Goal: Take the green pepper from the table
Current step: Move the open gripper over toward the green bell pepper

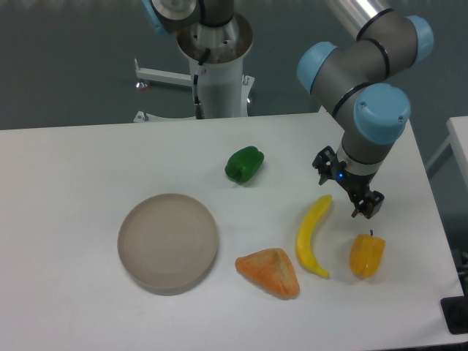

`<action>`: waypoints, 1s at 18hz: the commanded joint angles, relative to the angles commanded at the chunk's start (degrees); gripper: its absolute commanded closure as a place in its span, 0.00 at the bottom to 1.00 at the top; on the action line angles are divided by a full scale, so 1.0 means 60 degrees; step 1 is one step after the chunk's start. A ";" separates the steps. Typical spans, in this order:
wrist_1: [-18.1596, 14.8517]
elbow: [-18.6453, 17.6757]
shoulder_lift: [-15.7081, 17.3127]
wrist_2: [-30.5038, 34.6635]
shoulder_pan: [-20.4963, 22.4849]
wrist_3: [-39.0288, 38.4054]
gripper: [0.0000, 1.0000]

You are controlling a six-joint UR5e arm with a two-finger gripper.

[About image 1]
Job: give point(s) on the green bell pepper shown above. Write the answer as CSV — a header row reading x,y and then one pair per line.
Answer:
x,y
244,164

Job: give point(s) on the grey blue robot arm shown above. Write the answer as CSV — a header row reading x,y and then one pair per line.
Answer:
x,y
350,84

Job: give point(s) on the beige round plate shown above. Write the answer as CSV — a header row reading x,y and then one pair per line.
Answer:
x,y
168,243

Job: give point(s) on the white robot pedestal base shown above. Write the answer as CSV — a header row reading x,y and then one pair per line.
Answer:
x,y
220,89

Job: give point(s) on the yellow banana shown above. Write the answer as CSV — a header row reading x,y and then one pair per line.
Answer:
x,y
304,238

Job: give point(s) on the white side table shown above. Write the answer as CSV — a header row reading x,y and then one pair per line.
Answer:
x,y
455,144

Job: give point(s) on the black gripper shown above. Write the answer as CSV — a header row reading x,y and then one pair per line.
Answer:
x,y
366,202

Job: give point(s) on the orange bread wedge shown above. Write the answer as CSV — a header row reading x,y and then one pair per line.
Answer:
x,y
272,270

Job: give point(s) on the orange yellow bell pepper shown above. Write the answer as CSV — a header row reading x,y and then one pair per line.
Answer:
x,y
366,254

